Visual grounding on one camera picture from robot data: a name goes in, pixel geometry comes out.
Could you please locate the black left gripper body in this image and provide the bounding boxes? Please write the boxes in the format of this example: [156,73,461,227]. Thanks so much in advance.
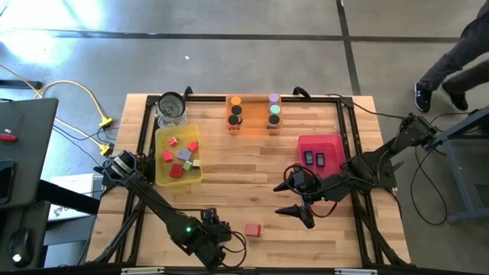
[189,231,232,270]

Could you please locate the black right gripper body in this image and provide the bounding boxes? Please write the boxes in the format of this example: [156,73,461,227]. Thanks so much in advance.
[293,185,325,230]

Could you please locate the black-capped purple hourglass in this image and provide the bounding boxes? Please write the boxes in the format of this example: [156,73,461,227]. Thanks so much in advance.
[267,114,281,134]

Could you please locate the black-capped red hourglass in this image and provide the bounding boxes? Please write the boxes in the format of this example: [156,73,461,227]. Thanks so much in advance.
[227,114,242,136]

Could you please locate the pink translucent plastic bin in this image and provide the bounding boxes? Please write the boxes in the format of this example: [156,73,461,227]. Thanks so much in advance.
[296,133,348,180]

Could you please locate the orange translucent plastic bin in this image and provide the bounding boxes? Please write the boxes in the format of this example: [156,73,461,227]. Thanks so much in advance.
[225,94,285,138]

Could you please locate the white bar light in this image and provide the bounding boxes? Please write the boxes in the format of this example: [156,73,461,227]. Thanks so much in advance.
[335,268,378,275]
[121,267,165,275]

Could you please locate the yellow translucent plastic bin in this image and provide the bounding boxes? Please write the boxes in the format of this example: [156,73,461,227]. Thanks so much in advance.
[154,124,203,187]

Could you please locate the clear glass jar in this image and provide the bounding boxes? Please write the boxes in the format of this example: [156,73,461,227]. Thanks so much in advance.
[156,90,189,129]

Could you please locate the black desk crossbar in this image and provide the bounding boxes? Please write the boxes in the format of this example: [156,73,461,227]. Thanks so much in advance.
[37,179,101,215]

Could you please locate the white printed box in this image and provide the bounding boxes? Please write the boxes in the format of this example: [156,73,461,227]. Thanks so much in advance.
[48,173,96,222]

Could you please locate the person's foot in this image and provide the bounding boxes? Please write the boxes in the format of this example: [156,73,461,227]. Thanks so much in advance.
[441,83,470,112]
[413,82,434,114]

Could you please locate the blue metal stand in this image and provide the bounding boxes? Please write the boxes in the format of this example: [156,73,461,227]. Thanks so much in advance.
[427,105,489,225]

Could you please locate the black computer mouse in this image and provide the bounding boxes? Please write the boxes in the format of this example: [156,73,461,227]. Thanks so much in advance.
[7,228,34,268]

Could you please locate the grey desk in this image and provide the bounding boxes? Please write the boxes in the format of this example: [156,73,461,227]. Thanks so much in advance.
[0,97,59,209]

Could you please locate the person's leg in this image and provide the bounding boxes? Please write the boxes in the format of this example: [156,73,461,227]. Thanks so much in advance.
[418,0,489,92]
[442,57,489,97]

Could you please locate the black phone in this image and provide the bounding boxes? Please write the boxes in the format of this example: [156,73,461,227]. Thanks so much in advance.
[0,159,16,206]

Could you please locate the black floor strip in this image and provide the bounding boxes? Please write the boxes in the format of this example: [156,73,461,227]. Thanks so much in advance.
[0,79,43,90]

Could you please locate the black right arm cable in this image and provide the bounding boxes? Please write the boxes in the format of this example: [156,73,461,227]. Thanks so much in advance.
[283,163,339,219]

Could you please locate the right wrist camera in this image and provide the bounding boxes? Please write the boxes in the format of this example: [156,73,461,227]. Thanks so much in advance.
[293,167,319,187]

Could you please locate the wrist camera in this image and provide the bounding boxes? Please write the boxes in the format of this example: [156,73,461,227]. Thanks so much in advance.
[201,208,233,242]
[293,167,319,187]

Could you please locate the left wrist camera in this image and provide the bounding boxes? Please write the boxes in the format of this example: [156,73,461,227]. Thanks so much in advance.
[201,208,233,242]

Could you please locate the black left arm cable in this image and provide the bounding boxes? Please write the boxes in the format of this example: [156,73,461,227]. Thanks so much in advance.
[219,228,248,269]

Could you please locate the red wall charger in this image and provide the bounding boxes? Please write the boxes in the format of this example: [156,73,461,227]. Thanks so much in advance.
[244,222,263,238]

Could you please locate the black aluminium table frame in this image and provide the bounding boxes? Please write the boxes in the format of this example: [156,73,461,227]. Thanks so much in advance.
[86,93,412,268]

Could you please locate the black floor cable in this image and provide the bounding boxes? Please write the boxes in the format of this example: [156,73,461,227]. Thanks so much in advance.
[410,110,481,226]

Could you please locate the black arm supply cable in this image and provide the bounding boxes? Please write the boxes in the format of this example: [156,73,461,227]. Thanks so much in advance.
[323,92,408,121]

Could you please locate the black thin desk cable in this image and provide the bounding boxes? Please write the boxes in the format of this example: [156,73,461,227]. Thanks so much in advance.
[52,124,118,167]

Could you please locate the yellow cable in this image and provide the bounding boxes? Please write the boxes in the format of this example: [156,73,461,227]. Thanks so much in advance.
[0,63,115,157]

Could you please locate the red-handled screwdriver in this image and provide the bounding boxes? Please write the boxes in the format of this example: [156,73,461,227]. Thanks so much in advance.
[0,114,22,144]

